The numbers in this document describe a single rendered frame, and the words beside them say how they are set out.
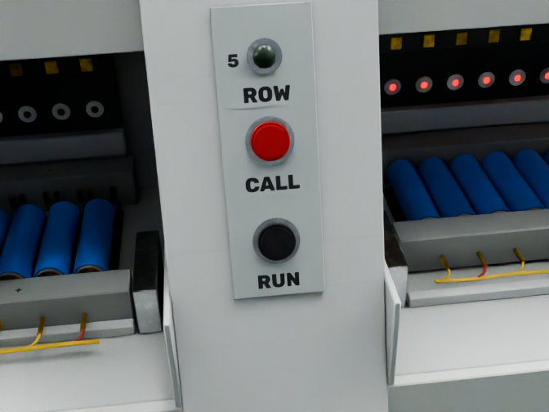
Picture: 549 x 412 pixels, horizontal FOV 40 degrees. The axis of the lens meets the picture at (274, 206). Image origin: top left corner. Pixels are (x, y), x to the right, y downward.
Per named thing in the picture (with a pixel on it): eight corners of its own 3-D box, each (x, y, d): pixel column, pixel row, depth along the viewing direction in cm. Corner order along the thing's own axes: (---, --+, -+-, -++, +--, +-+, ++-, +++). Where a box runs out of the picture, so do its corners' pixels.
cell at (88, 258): (117, 221, 46) (109, 290, 40) (87, 224, 45) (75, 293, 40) (113, 196, 45) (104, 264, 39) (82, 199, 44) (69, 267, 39)
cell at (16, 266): (15, 201, 44) (-7, 270, 39) (46, 205, 44) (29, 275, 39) (13, 226, 45) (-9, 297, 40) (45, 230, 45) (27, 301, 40)
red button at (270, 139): (291, 159, 31) (288, 121, 30) (252, 163, 30) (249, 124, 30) (288, 155, 32) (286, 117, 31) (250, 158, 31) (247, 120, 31)
